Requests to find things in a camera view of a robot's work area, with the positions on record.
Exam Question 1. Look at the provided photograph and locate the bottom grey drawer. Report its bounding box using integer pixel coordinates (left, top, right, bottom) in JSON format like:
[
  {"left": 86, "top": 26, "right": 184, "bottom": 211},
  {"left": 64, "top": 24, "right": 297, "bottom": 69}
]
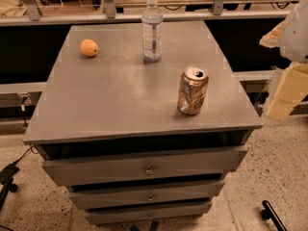
[{"left": 85, "top": 201, "right": 212, "bottom": 225}]

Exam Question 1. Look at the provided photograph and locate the black stand leg left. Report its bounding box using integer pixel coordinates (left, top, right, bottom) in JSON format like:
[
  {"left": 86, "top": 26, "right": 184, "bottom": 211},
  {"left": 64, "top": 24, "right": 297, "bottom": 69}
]
[{"left": 0, "top": 177, "right": 18, "bottom": 210}]

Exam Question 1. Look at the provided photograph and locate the middle grey drawer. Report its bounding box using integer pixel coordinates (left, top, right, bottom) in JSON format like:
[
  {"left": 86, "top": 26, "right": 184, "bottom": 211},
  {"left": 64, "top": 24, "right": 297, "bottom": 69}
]
[{"left": 69, "top": 180, "right": 224, "bottom": 210}]

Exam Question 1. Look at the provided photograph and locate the grey drawer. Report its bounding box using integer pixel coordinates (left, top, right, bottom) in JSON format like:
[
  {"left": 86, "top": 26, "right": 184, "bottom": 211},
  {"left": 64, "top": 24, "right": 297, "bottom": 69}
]
[
  {"left": 69, "top": 180, "right": 224, "bottom": 210},
  {"left": 85, "top": 201, "right": 212, "bottom": 225},
  {"left": 42, "top": 145, "right": 247, "bottom": 186}
]

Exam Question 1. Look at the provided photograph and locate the grey metal railing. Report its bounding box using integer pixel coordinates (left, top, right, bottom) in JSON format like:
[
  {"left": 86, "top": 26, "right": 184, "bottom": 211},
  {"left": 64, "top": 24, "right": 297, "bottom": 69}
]
[{"left": 0, "top": 0, "right": 299, "bottom": 26}]

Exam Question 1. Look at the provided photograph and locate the orange fruit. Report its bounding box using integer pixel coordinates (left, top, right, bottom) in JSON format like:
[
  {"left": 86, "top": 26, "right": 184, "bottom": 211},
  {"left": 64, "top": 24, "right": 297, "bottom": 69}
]
[{"left": 80, "top": 39, "right": 98, "bottom": 57}]

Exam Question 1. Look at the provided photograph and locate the black stand leg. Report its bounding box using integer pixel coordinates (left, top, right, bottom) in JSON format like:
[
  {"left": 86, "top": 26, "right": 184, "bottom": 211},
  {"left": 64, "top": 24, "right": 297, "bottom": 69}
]
[
  {"left": 260, "top": 200, "right": 288, "bottom": 231},
  {"left": 0, "top": 177, "right": 18, "bottom": 210}
]

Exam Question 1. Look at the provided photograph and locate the clear plastic water bottle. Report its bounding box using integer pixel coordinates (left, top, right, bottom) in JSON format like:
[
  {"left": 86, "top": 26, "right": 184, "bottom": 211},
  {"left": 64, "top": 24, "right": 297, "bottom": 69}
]
[{"left": 141, "top": 0, "right": 163, "bottom": 63}]

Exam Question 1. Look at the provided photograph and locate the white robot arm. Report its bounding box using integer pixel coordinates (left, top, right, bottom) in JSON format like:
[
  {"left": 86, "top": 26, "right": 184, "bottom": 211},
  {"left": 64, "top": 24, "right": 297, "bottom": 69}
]
[{"left": 260, "top": 0, "right": 308, "bottom": 121}]

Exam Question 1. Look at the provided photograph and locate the black stand leg right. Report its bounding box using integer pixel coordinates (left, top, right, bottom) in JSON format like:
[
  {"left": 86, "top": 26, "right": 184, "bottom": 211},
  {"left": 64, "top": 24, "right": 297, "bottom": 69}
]
[{"left": 260, "top": 200, "right": 288, "bottom": 231}]

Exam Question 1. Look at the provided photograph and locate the orange soda can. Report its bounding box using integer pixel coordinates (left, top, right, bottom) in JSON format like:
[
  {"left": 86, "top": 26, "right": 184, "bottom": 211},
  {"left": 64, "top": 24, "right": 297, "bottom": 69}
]
[{"left": 177, "top": 66, "right": 209, "bottom": 116}]

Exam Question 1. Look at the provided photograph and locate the black power adapter with cable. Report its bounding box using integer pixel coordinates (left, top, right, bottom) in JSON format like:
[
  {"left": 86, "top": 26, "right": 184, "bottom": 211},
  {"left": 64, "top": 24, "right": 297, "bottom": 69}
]
[{"left": 0, "top": 145, "right": 35, "bottom": 184}]

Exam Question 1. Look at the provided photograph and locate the top grey drawer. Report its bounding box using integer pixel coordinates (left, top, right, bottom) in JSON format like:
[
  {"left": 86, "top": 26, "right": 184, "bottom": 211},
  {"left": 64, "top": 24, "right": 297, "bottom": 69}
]
[{"left": 42, "top": 145, "right": 247, "bottom": 186}]

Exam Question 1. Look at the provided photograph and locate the grey drawer cabinet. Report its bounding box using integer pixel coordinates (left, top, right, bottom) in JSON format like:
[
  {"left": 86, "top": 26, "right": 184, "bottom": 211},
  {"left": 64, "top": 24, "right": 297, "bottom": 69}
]
[{"left": 24, "top": 21, "right": 261, "bottom": 214}]

